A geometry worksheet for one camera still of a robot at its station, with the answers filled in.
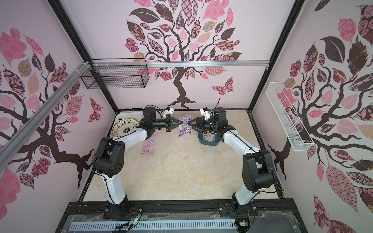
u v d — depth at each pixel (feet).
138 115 3.88
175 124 2.63
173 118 2.68
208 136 3.37
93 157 1.72
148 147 3.20
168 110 2.79
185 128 2.59
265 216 2.37
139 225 2.29
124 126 3.57
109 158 1.68
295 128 2.46
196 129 2.53
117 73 4.22
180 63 3.10
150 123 2.44
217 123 2.23
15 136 1.72
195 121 2.54
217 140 3.28
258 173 1.47
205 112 2.60
